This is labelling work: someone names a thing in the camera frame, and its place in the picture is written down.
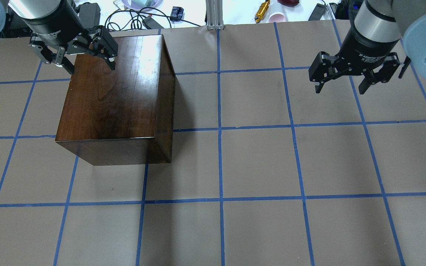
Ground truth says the lilac plate with items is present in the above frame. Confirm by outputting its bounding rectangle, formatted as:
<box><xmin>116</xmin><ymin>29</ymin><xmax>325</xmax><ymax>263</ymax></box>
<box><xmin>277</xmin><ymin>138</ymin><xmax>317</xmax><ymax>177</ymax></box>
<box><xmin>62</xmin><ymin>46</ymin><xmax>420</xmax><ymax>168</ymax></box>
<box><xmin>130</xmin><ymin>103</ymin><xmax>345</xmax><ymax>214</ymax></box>
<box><xmin>122</xmin><ymin>0</ymin><xmax>164</xmax><ymax>10</ymax></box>

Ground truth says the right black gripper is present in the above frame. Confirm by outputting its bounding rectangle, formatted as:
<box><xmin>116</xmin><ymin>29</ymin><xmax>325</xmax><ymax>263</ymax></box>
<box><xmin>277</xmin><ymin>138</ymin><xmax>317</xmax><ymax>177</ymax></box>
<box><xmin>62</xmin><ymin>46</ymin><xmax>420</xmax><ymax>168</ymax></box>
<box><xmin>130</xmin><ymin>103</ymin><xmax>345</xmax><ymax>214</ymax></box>
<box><xmin>309</xmin><ymin>28</ymin><xmax>400</xmax><ymax>95</ymax></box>

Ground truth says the small blue black device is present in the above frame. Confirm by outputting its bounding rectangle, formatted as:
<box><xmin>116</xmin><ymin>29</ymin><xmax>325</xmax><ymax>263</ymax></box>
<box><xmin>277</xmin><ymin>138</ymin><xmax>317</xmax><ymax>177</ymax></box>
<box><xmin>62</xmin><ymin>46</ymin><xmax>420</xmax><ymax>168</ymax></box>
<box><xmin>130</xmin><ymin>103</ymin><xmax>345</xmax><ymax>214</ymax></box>
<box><xmin>169</xmin><ymin>6</ymin><xmax>184</xmax><ymax>22</ymax></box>

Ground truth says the aluminium frame post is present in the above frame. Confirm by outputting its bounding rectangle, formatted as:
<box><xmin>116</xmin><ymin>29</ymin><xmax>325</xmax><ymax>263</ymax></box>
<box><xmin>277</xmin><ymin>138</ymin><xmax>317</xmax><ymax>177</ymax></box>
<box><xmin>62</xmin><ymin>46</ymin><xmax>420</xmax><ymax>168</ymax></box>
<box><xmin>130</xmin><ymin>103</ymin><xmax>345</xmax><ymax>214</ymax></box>
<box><xmin>206</xmin><ymin>0</ymin><xmax>224</xmax><ymax>31</ymax></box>

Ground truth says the pink cup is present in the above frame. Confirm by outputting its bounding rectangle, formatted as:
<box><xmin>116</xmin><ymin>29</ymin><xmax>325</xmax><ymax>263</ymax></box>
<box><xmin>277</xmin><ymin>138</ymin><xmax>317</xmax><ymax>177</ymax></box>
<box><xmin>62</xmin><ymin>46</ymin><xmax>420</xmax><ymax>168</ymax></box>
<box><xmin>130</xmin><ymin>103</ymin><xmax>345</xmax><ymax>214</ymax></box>
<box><xmin>267</xmin><ymin>11</ymin><xmax>288</xmax><ymax>23</ymax></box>

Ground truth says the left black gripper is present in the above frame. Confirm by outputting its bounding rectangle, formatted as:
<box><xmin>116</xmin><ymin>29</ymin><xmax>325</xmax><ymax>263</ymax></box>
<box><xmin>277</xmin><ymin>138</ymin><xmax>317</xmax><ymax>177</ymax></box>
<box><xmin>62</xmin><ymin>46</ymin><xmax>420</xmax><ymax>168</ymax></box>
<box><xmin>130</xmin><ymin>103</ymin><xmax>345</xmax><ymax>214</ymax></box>
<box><xmin>27</xmin><ymin>0</ymin><xmax>118</xmax><ymax>75</ymax></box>

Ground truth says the black power adapter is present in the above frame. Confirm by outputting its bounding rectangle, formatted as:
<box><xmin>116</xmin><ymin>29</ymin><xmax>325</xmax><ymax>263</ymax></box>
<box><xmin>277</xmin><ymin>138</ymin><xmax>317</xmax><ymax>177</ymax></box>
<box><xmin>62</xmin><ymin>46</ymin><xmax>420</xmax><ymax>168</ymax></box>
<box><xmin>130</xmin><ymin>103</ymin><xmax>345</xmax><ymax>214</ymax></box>
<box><xmin>309</xmin><ymin>3</ymin><xmax>327</xmax><ymax>21</ymax></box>

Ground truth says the black power brick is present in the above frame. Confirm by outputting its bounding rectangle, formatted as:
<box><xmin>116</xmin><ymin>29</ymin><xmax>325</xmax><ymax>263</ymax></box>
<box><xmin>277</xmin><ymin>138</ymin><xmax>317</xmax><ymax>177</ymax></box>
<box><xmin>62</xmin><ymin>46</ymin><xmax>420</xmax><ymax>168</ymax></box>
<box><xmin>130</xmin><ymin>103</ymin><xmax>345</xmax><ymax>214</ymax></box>
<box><xmin>77</xmin><ymin>2</ymin><xmax>101</xmax><ymax>29</ymax></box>

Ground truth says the dark wooden drawer box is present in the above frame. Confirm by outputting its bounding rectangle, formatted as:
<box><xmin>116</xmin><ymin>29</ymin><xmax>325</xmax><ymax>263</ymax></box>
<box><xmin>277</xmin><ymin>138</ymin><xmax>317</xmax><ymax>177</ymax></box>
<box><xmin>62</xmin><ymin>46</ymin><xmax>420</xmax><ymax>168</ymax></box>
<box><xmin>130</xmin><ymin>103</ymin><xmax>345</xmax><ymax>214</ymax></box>
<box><xmin>55</xmin><ymin>35</ymin><xmax>176</xmax><ymax>166</ymax></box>

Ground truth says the black cable coil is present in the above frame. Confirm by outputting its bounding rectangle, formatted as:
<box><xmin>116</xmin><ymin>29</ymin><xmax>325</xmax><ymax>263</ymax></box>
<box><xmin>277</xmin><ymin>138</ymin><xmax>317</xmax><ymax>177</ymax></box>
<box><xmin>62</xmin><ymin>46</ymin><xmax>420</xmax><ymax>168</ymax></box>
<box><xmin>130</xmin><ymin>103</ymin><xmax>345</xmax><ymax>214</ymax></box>
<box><xmin>105</xmin><ymin>8</ymin><xmax>202</xmax><ymax>31</ymax></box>

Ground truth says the red mango fruit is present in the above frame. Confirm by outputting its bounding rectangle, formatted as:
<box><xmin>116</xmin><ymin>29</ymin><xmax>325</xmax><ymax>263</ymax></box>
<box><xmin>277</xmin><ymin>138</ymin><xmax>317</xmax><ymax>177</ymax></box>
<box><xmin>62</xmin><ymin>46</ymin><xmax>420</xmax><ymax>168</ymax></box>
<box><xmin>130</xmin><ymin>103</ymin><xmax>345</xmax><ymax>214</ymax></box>
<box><xmin>277</xmin><ymin>0</ymin><xmax>300</xmax><ymax>7</ymax></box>

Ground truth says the gold metal cylinder tool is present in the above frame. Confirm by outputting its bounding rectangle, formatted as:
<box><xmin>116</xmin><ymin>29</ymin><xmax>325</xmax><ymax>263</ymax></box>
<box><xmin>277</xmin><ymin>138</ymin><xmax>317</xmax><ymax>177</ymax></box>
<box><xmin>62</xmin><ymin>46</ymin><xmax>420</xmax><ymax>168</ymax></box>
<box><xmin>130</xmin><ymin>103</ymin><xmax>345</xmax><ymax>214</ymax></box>
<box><xmin>254</xmin><ymin>0</ymin><xmax>270</xmax><ymax>24</ymax></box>

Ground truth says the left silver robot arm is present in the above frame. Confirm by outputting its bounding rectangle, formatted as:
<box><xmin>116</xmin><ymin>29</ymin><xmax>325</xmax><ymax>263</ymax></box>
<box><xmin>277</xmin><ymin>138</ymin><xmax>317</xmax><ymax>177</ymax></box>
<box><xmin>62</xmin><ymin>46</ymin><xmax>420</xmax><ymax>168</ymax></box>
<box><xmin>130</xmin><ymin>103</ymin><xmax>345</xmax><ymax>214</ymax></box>
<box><xmin>0</xmin><ymin>0</ymin><xmax>118</xmax><ymax>75</ymax></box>

